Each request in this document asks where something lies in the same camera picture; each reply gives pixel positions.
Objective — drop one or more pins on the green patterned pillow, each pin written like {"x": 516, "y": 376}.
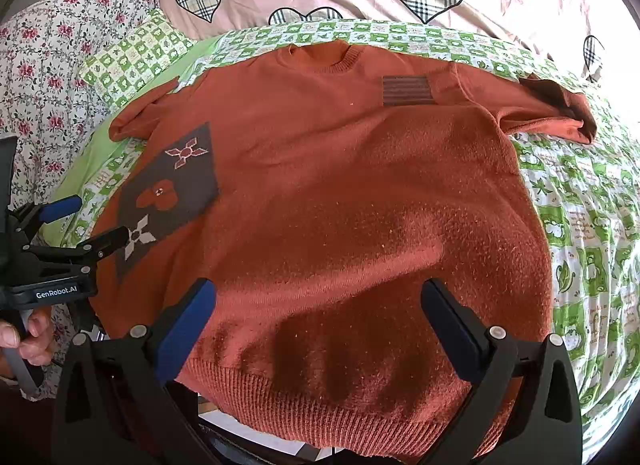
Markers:
{"x": 135, "y": 60}

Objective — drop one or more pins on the green patterned quilt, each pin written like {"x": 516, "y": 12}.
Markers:
{"x": 575, "y": 195}

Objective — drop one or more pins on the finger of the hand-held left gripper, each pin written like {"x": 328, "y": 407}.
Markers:
{"x": 105, "y": 241}
{"x": 60, "y": 207}

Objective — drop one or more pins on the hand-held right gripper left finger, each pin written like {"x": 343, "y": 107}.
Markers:
{"x": 185, "y": 330}

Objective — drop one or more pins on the orange knit sweater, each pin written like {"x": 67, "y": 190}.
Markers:
{"x": 325, "y": 170}

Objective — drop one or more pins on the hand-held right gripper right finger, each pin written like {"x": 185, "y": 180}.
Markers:
{"x": 450, "y": 330}

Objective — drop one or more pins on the floral bed sheet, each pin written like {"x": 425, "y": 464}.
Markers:
{"x": 45, "y": 55}

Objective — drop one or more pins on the person's left hand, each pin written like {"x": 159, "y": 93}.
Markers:
{"x": 40, "y": 340}

